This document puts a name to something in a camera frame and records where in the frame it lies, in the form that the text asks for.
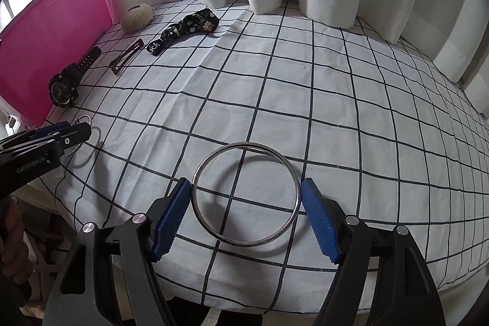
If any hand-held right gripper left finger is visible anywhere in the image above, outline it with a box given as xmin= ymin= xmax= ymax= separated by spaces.
xmin=42 ymin=178 xmax=191 ymax=326

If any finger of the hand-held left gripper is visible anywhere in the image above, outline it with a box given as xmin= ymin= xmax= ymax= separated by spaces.
xmin=0 ymin=122 xmax=73 ymax=148
xmin=45 ymin=123 xmax=93 ymax=156

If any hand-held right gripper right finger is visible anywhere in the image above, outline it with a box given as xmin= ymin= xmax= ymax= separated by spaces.
xmin=300 ymin=178 xmax=447 ymax=326

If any thin silver ring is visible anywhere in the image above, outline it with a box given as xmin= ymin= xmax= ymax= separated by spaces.
xmin=62 ymin=114 xmax=93 ymax=159

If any large silver bangle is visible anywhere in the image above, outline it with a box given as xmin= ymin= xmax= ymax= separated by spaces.
xmin=191 ymin=142 xmax=301 ymax=247

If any person's left hand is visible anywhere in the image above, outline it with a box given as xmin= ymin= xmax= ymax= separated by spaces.
xmin=0 ymin=196 xmax=29 ymax=279

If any black wrist watch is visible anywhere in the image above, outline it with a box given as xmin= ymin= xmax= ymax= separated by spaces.
xmin=48 ymin=46 xmax=102 ymax=109

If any pink plastic box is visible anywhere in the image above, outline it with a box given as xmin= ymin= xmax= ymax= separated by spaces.
xmin=0 ymin=0 xmax=116 ymax=121

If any brown hair clip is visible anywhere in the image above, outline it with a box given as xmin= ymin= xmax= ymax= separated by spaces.
xmin=110 ymin=38 xmax=145 ymax=75

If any white checked bed sheet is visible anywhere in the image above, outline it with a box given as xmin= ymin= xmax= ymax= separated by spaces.
xmin=36 ymin=0 xmax=489 ymax=314

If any beige fuzzy round pouch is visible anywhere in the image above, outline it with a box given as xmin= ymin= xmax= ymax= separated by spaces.
xmin=121 ymin=3 xmax=155 ymax=34

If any black patterned strap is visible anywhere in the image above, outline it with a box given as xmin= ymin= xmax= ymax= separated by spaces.
xmin=146 ymin=7 xmax=220 ymax=57

